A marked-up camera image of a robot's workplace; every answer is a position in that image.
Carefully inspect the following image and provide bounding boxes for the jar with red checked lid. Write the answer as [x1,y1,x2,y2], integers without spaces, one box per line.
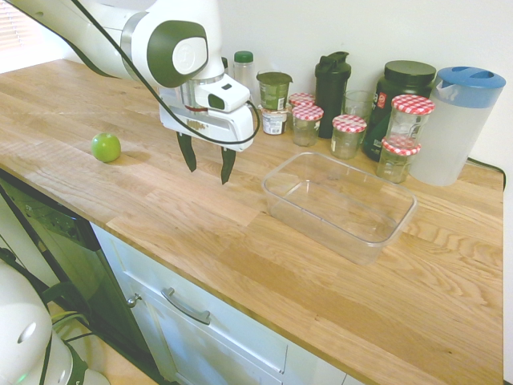
[330,114,369,160]
[288,92,317,109]
[375,136,422,184]
[291,104,325,148]

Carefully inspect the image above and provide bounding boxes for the white cabinet drawer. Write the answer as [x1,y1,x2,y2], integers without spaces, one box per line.
[89,221,350,385]

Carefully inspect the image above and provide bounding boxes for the clear plastic container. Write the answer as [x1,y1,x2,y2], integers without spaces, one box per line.
[261,151,419,267]

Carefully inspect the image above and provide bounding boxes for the dark dishwasher door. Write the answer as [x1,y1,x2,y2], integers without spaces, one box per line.
[0,167,164,384]

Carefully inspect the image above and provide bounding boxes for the green apple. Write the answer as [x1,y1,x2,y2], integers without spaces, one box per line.
[91,132,123,164]

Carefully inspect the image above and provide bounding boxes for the silver drawer handle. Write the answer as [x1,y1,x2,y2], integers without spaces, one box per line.
[160,286,212,326]

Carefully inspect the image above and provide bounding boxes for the clear drinking glass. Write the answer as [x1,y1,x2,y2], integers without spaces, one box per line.
[342,89,377,122]

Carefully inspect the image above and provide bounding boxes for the green yogurt cup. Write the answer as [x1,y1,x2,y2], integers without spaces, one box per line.
[256,71,294,111]

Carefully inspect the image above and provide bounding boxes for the translucent pitcher blue lid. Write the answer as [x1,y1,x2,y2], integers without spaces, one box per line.
[407,66,507,188]

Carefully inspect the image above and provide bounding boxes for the tall jar red checked lid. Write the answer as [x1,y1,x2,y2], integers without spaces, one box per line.
[390,94,437,148]

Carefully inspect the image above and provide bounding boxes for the white yogurt cup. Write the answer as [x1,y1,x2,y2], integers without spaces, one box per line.
[259,103,293,137]

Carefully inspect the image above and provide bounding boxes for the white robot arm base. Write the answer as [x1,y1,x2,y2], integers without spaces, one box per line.
[0,248,110,385]

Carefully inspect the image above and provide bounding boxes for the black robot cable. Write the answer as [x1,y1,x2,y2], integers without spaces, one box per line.
[74,0,260,146]

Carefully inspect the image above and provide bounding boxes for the black shaker bottle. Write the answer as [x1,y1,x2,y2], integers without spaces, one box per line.
[313,51,353,140]

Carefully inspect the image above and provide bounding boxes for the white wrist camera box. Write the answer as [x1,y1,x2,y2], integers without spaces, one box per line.
[206,74,252,115]

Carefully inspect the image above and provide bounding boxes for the window blind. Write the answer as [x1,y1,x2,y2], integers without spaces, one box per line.
[0,0,32,52]

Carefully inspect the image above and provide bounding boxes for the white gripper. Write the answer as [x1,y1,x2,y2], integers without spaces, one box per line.
[159,85,257,186]

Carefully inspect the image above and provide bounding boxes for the black protein powder tub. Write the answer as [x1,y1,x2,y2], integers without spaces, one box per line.
[362,59,438,164]

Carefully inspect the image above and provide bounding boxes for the clear bottle green cap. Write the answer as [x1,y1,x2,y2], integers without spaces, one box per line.
[232,50,255,94]

